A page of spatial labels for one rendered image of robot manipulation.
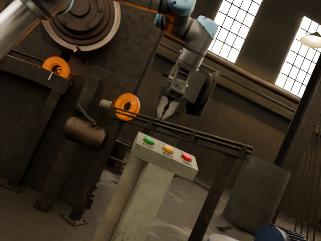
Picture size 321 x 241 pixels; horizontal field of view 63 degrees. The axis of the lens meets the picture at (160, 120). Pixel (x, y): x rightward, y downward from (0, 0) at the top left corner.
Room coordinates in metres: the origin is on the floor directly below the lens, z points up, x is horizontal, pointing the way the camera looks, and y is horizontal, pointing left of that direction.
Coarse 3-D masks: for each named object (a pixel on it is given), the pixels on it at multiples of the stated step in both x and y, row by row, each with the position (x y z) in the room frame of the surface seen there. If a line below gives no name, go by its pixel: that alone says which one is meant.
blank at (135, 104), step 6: (120, 96) 1.52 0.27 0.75; (126, 96) 1.50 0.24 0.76; (132, 96) 1.48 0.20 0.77; (120, 102) 1.51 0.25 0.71; (126, 102) 1.53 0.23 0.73; (132, 102) 1.48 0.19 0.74; (138, 102) 1.47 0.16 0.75; (120, 108) 1.50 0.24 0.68; (132, 108) 1.47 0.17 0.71; (138, 108) 1.47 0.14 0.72; (120, 114) 1.50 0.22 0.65; (132, 114) 1.46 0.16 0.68
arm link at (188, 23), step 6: (156, 18) 0.79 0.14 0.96; (162, 18) 0.78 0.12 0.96; (192, 18) 0.80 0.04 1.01; (156, 24) 0.80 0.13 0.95; (162, 24) 0.79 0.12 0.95; (168, 24) 0.76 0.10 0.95; (186, 24) 0.78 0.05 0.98; (162, 30) 0.82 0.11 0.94; (168, 30) 0.80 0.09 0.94; (174, 30) 0.78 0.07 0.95; (180, 30) 0.79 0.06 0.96; (186, 30) 0.79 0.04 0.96; (174, 36) 0.82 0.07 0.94; (180, 36) 0.81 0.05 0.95
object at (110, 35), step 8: (120, 16) 1.58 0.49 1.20; (48, 24) 1.53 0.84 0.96; (48, 32) 1.53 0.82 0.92; (112, 32) 1.58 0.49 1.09; (56, 40) 1.54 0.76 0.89; (104, 40) 1.58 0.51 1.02; (72, 48) 1.56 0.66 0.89; (80, 48) 1.56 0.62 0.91; (88, 48) 1.57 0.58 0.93; (96, 48) 1.57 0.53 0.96
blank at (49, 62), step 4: (56, 56) 1.57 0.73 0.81; (48, 60) 1.57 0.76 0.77; (52, 60) 1.57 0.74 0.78; (56, 60) 1.57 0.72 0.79; (60, 60) 1.58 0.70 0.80; (64, 60) 1.58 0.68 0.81; (44, 64) 1.57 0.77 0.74; (48, 64) 1.57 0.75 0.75; (52, 64) 1.57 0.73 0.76; (56, 64) 1.58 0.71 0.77; (60, 64) 1.58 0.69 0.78; (64, 64) 1.58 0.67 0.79; (48, 68) 1.57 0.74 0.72; (64, 68) 1.58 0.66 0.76; (68, 68) 1.59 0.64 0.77; (60, 72) 1.58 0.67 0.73; (64, 72) 1.58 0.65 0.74; (68, 72) 1.59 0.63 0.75; (64, 76) 1.59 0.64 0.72
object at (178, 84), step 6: (180, 72) 0.83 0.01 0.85; (186, 72) 0.85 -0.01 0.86; (174, 78) 0.80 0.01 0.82; (180, 78) 0.81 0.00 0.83; (186, 78) 0.82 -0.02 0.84; (174, 84) 0.78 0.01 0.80; (180, 84) 0.79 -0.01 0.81; (186, 84) 0.81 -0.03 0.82; (174, 90) 0.77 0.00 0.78; (180, 90) 0.78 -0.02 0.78; (180, 96) 0.78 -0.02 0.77
